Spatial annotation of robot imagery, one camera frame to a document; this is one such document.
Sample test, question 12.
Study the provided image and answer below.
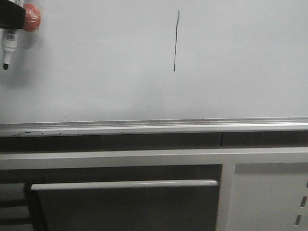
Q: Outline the grey chair backrest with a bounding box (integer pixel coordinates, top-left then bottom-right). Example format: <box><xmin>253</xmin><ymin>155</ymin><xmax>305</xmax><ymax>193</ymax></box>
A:
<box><xmin>31</xmin><ymin>180</ymin><xmax>219</xmax><ymax>231</ymax></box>

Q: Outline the white whiteboard marker pen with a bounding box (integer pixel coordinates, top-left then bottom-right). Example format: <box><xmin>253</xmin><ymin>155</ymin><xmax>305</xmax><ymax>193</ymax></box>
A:
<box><xmin>1</xmin><ymin>0</ymin><xmax>26</xmax><ymax>71</ymax></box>

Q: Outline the red round magnet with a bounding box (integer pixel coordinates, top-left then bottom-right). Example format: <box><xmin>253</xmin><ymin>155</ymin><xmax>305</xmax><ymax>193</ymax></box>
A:
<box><xmin>23</xmin><ymin>3</ymin><xmax>41</xmax><ymax>32</ymax></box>

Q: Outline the white whiteboard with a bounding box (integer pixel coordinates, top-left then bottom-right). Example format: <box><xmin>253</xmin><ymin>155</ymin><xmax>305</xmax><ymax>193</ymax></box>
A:
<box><xmin>0</xmin><ymin>0</ymin><xmax>308</xmax><ymax>124</ymax></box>

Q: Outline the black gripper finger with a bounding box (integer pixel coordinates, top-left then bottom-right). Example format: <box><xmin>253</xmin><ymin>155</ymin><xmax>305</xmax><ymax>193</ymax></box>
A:
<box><xmin>0</xmin><ymin>0</ymin><xmax>26</xmax><ymax>29</ymax></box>

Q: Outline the white desk frame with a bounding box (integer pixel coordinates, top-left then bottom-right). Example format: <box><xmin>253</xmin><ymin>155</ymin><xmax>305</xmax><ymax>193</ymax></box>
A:
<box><xmin>0</xmin><ymin>147</ymin><xmax>308</xmax><ymax>231</ymax></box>

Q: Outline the aluminium whiteboard tray rail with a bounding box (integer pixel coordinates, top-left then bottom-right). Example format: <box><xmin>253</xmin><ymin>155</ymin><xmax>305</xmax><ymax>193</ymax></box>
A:
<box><xmin>0</xmin><ymin>117</ymin><xmax>308</xmax><ymax>137</ymax></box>

